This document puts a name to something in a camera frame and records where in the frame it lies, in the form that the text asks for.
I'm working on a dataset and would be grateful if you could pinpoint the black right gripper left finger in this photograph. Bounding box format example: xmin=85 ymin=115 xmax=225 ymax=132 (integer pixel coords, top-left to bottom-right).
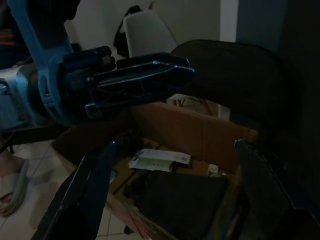
xmin=48 ymin=139 xmax=118 ymax=240

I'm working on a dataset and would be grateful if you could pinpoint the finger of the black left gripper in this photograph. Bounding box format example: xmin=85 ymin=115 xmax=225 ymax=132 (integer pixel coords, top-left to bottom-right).
xmin=84 ymin=66 xmax=193 ymax=118
xmin=116 ymin=51 xmax=197 ymax=78

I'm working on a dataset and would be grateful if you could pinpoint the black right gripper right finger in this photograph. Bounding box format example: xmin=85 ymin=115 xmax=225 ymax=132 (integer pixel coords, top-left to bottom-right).
xmin=233 ymin=138 xmax=320 ymax=240

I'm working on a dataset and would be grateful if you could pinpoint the white shell chair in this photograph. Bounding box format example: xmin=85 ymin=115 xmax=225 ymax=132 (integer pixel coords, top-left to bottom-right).
xmin=122 ymin=11 xmax=181 ymax=60

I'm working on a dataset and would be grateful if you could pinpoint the small pale packet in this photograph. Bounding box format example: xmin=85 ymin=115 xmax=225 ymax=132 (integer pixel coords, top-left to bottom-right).
xmin=208 ymin=163 xmax=226 ymax=178

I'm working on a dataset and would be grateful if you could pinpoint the white paper carton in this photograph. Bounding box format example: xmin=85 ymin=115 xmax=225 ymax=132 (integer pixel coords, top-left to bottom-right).
xmin=128 ymin=148 xmax=192 ymax=172

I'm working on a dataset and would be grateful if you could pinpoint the black padded chair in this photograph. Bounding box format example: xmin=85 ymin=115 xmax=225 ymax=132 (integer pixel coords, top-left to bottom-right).
xmin=169 ymin=39 xmax=308 ymax=151

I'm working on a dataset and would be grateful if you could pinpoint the brown Unitree cardboard box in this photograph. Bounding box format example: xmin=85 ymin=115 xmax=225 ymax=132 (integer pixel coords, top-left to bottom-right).
xmin=52 ymin=99 xmax=258 ymax=240

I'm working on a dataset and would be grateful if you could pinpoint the bare person foot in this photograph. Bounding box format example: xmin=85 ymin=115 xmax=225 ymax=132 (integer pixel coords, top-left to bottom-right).
xmin=0 ymin=151 xmax=25 ymax=208

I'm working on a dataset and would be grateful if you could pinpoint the dark green cloth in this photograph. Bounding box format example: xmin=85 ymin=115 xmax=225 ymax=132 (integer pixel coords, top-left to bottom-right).
xmin=139 ymin=172 xmax=228 ymax=240

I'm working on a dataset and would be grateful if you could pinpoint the grey door panel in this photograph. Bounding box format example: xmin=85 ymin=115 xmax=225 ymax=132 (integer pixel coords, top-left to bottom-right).
xmin=236 ymin=0 xmax=320 ymax=126

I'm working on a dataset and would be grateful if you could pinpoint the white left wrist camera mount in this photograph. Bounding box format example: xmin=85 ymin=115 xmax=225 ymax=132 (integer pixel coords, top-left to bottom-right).
xmin=7 ymin=0 xmax=76 ymax=126

